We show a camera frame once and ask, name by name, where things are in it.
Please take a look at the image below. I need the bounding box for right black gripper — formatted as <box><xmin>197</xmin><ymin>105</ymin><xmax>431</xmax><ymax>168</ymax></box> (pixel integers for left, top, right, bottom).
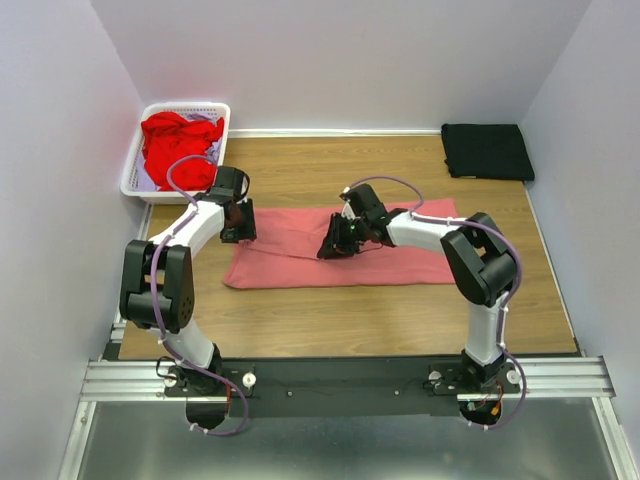
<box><xmin>315</xmin><ymin>212</ymin><xmax>368</xmax><ymax>260</ymax></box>

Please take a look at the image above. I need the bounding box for pink t shirt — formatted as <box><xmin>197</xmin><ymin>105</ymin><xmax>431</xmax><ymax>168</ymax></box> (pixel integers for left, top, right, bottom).
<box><xmin>223</xmin><ymin>207</ymin><xmax>454</xmax><ymax>289</ymax></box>

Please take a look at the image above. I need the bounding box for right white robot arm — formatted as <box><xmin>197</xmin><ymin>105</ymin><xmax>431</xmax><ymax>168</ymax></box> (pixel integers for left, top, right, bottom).
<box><xmin>317</xmin><ymin>183</ymin><xmax>522</xmax><ymax>392</ymax></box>

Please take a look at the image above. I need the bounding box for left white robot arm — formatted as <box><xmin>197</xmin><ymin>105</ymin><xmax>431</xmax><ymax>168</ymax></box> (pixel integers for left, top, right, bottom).
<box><xmin>119</xmin><ymin>166</ymin><xmax>257</xmax><ymax>395</ymax></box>

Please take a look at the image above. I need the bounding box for white plastic laundry basket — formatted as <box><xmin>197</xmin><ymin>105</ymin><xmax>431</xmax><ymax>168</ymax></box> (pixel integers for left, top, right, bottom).
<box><xmin>120</xmin><ymin>100</ymin><xmax>231</xmax><ymax>204</ymax></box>

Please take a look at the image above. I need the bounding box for red t shirt in basket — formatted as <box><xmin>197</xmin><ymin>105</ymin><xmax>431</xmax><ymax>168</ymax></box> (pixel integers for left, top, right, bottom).
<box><xmin>140</xmin><ymin>111</ymin><xmax>225</xmax><ymax>192</ymax></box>

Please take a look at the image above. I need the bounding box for folded black t shirt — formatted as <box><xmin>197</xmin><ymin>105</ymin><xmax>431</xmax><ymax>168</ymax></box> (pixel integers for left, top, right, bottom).
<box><xmin>441</xmin><ymin>123</ymin><xmax>535</xmax><ymax>182</ymax></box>

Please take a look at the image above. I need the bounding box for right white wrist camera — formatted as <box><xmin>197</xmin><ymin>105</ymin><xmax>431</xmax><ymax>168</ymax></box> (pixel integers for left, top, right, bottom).
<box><xmin>340</xmin><ymin>186</ymin><xmax>356</xmax><ymax>221</ymax></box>

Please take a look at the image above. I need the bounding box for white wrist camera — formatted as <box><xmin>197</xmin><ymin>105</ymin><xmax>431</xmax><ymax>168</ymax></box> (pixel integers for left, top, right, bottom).
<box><xmin>240</xmin><ymin>173</ymin><xmax>251</xmax><ymax>201</ymax></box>
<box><xmin>340</xmin><ymin>186</ymin><xmax>356</xmax><ymax>221</ymax></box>

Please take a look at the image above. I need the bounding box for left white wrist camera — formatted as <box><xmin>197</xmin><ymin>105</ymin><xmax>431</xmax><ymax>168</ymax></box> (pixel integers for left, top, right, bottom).
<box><xmin>240</xmin><ymin>173</ymin><xmax>251</xmax><ymax>201</ymax></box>

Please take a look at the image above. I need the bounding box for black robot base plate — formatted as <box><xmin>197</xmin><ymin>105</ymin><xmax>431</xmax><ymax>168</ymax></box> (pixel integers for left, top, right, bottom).
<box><xmin>159</xmin><ymin>354</ymin><xmax>528</xmax><ymax>430</ymax></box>

